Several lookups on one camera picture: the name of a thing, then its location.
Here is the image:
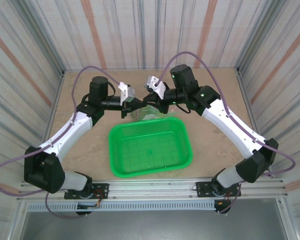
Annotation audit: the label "white slotted cable duct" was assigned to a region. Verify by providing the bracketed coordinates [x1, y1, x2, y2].
[26, 201, 216, 212]

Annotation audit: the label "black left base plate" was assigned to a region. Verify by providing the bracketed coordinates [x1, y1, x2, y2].
[64, 183, 110, 200]

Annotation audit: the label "aluminium rail frame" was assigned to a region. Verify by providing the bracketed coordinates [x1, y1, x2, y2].
[16, 178, 290, 201]

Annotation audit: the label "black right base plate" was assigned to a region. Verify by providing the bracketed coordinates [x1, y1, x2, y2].
[195, 181, 242, 198]

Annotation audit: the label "clear zip-top bag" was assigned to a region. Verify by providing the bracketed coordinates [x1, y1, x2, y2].
[129, 104, 178, 123]

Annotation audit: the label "grey metal panel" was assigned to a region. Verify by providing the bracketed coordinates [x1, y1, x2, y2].
[19, 199, 289, 240]

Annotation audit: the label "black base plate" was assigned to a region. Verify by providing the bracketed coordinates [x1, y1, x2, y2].
[64, 183, 110, 200]
[195, 181, 242, 198]

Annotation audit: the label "green plastic basket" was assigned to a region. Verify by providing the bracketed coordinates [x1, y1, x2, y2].
[107, 116, 193, 179]

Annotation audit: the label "red black base wires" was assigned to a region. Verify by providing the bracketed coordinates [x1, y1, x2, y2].
[214, 191, 234, 209]
[93, 189, 103, 209]

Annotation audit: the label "red black right base wires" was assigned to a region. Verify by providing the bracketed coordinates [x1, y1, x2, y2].
[214, 191, 234, 209]

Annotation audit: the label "red black left base wires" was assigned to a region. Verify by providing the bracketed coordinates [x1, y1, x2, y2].
[93, 189, 103, 209]

